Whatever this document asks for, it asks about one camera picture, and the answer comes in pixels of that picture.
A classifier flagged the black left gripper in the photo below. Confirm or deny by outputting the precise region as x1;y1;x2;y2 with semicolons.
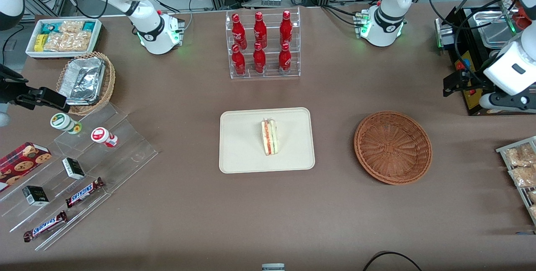
443;69;499;96

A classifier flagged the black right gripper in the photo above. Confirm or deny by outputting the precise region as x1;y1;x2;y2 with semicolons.
0;65;70;113

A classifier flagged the plastic-wrapped sandwich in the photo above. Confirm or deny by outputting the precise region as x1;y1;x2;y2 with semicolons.
261;119;278;156

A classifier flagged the small light wicker basket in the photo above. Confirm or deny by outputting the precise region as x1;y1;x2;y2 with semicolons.
56;52;116;116

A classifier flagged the large brown wicker basket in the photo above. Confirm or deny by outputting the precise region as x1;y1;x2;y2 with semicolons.
354;111;433;186

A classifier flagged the tray of packaged snacks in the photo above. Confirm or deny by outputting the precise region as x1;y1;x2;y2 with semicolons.
496;136;536;225

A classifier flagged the cream plastic tray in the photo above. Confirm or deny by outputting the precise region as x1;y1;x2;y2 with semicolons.
219;107;316;174

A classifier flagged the black machine with yellow panel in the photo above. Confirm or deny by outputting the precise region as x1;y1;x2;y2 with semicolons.
435;5;536;116

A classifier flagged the green-lidded sunflower jar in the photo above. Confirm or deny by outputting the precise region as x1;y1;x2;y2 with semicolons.
50;113;82;134

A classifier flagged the clear cracker bag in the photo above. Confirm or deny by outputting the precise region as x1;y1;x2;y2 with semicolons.
59;21;84;34
44;32;93;52

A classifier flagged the red tartan cookie box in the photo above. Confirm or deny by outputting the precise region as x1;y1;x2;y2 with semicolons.
0;142;52;193

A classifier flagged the red-lidded white jar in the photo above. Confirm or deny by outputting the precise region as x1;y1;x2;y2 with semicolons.
91;127;119;148

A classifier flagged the small black carton box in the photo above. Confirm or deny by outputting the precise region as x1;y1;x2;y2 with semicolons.
62;157;85;180
22;186;50;207

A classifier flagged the white snack bin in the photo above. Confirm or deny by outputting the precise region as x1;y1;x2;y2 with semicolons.
26;18;103;59

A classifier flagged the clear fried snack bag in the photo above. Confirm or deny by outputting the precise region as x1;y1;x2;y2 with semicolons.
509;165;536;188
505;145;536;167

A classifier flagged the Snickers chocolate bar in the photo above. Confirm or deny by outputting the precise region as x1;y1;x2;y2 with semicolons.
23;211;68;243
65;177;105;209

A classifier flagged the clear acrylic stepped shelf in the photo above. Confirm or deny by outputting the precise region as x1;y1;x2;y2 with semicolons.
0;103;159;251

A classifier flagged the red cola bottle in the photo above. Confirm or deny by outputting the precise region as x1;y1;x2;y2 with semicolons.
253;42;267;74
253;12;268;49
280;10;293;46
232;13;247;50
278;43;292;75
232;44;246;76

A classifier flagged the clear acrylic bottle rack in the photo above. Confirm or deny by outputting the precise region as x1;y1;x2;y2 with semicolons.
225;7;301;80

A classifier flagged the black floor cable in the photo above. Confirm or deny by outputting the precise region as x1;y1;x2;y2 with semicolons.
362;251;423;271

